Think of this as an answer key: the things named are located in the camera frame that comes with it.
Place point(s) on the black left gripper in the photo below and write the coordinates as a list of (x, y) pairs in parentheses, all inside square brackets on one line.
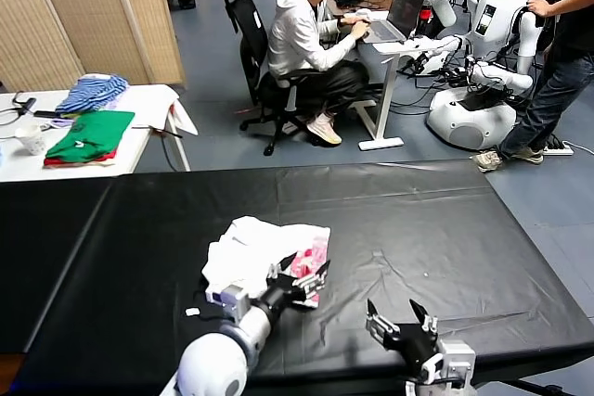
[(285, 291)]

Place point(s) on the blue striped shirt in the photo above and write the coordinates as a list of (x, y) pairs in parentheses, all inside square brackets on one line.
[(93, 92)]

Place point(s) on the white paper cup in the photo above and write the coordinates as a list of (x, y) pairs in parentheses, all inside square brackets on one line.
[(30, 141)]

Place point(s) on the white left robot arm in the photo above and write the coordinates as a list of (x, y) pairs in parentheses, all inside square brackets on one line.
[(223, 354)]

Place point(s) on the black office chair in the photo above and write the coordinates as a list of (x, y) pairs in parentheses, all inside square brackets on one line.
[(253, 43)]

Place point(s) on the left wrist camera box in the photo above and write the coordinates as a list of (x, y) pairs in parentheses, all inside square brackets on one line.
[(232, 298)]

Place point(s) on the red cola bottle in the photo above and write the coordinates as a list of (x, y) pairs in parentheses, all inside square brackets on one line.
[(423, 16)]

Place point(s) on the black phone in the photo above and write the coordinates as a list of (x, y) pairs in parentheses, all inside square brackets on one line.
[(46, 114)]

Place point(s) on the black table cover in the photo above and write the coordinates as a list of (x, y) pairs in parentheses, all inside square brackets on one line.
[(139, 229)]

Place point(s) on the woven wooden folding screen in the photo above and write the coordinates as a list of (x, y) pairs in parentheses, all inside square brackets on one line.
[(83, 20)]

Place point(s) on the seated man in white hoodie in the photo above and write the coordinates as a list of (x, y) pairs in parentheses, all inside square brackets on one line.
[(297, 39)]

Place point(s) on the white power strip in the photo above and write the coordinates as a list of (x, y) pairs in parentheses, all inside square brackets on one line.
[(559, 149)]

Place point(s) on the white standing desk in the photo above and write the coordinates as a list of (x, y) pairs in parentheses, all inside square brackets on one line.
[(385, 90)]

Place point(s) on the white folding table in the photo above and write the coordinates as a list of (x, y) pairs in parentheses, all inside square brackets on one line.
[(139, 145)]

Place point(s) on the white humanoid robot on base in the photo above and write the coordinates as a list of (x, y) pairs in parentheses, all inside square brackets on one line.
[(482, 20)]

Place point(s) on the white computer mouse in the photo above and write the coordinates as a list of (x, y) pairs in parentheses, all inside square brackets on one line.
[(363, 12)]

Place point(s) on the grey laptop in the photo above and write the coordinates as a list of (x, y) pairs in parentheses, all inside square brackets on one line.
[(406, 8)]

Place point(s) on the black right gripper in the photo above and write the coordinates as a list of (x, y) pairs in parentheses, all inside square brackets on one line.
[(415, 342)]

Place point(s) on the white t-shirt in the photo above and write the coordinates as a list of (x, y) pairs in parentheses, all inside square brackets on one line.
[(260, 252)]

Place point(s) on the black metal table frame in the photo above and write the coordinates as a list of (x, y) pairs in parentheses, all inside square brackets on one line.
[(533, 386)]

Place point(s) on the green folded shirt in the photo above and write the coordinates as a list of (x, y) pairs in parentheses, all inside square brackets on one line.
[(93, 134)]

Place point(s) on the red folded shirt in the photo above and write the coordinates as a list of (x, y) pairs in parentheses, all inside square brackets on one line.
[(69, 162)]

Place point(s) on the standing person in dark clothes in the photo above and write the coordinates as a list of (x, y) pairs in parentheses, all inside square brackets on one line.
[(547, 90)]

